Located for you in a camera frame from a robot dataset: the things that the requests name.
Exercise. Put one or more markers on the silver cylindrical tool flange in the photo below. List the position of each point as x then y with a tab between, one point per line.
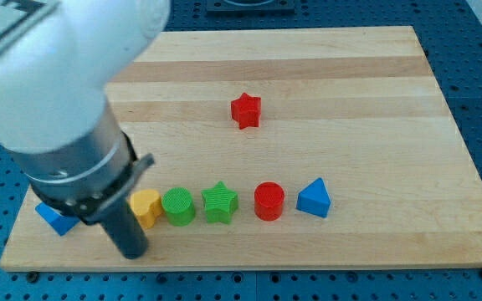
89	178

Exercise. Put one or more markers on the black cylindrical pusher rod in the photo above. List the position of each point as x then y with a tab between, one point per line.
121	225

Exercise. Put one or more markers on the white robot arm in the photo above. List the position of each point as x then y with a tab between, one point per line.
56	57

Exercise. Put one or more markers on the blue block behind arm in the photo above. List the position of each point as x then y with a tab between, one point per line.
61	224

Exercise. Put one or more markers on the yellow heart block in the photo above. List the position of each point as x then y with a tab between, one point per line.
147	207

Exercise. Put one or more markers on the green cylinder block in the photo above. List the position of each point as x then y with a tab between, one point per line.
177	203

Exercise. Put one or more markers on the green star block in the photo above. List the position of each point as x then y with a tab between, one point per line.
220	203

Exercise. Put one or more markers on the red cylinder block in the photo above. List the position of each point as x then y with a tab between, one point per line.
269	200

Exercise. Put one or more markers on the red star block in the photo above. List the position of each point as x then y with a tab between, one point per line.
246	110

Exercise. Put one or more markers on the blue triangle block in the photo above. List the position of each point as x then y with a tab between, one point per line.
314	199

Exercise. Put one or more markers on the wooden board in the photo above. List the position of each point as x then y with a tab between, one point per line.
358	107

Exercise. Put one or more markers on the black square base plate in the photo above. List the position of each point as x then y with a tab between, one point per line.
215	7

